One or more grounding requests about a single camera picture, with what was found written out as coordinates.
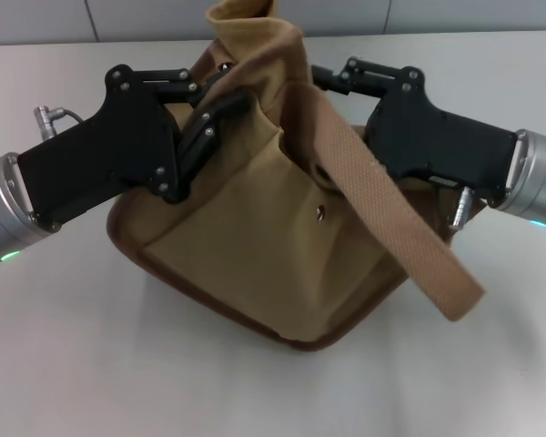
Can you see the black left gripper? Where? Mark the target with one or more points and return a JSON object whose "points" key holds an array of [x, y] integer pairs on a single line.
{"points": [[118, 145]]}

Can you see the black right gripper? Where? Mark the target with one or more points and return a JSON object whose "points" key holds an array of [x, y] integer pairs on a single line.
{"points": [[427, 136]]}

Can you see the khaki canvas food bag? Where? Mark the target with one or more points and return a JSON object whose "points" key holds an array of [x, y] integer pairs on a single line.
{"points": [[255, 236]]}

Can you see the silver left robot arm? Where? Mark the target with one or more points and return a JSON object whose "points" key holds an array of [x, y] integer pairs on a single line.
{"points": [[4, 214]]}

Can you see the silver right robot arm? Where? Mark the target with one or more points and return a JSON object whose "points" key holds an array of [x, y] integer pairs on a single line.
{"points": [[537, 177]]}

